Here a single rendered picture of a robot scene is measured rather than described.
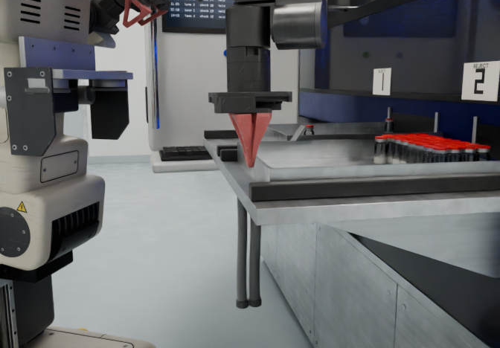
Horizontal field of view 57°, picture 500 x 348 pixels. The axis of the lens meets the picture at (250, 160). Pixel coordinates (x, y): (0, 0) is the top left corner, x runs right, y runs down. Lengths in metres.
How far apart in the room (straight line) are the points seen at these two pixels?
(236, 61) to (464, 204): 0.33
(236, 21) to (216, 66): 0.91
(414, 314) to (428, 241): 0.37
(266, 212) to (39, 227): 0.58
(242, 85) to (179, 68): 0.90
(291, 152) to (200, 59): 0.73
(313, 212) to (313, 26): 0.22
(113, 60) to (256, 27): 5.51
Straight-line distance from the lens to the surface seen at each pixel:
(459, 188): 0.64
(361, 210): 0.55
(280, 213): 0.52
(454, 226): 0.73
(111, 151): 6.13
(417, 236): 0.70
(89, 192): 1.09
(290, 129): 1.18
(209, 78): 1.49
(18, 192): 1.00
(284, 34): 0.58
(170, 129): 1.48
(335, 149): 0.86
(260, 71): 0.59
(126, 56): 6.06
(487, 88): 0.81
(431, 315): 1.00
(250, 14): 0.59
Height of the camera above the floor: 1.02
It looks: 10 degrees down
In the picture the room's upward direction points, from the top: straight up
